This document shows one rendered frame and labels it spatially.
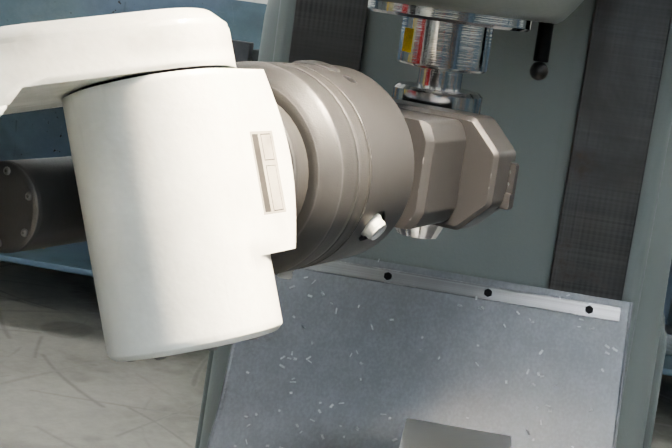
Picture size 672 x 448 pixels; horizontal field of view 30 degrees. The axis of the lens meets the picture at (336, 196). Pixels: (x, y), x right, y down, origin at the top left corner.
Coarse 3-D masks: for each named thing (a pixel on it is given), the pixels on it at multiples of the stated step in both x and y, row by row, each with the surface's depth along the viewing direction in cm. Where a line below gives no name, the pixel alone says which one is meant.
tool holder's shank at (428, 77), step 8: (424, 72) 65; (432, 72) 65; (440, 72) 65; (448, 72) 65; (456, 72) 65; (464, 72) 65; (424, 80) 65; (432, 80) 65; (440, 80) 65; (448, 80) 65; (456, 80) 65; (440, 88) 65; (448, 88) 65; (456, 88) 65
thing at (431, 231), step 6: (396, 228) 67; (414, 228) 66; (420, 228) 66; (426, 228) 66; (432, 228) 66; (438, 228) 66; (402, 234) 66; (408, 234) 66; (414, 234) 66; (420, 234) 66; (426, 234) 66; (432, 234) 66; (438, 234) 67
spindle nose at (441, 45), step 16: (416, 32) 64; (432, 32) 63; (448, 32) 63; (464, 32) 63; (480, 32) 64; (400, 48) 65; (416, 48) 64; (432, 48) 63; (448, 48) 63; (464, 48) 63; (480, 48) 64; (416, 64) 64; (432, 64) 63; (448, 64) 63; (464, 64) 63; (480, 64) 64
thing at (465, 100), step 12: (396, 84) 66; (408, 84) 65; (396, 96) 65; (408, 96) 64; (420, 96) 64; (432, 96) 64; (444, 96) 64; (456, 96) 64; (468, 96) 64; (480, 96) 65; (456, 108) 64; (468, 108) 64; (480, 108) 65
